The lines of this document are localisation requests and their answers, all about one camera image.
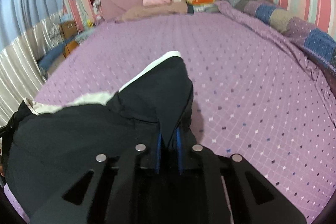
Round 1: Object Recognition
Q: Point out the brown cardboard box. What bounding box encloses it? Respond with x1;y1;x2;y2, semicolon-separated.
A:
60;20;78;39

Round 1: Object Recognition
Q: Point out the black and white large garment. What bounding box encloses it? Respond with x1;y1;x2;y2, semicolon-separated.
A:
1;51;195;217

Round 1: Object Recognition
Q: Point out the blue cloth on floor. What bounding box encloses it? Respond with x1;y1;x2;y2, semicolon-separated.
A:
37;38;73;71

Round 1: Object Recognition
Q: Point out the blue and cream curtain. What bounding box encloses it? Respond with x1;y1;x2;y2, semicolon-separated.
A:
1;0;63;126

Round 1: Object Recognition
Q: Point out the purple patterned bed sheet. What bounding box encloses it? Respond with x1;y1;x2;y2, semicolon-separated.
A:
23;13;335;223

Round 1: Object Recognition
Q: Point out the brown flat pillow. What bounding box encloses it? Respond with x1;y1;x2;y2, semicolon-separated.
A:
114;2;188;22

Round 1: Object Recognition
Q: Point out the patchwork purple blue quilt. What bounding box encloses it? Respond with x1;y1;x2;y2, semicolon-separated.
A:
215;0;336;98

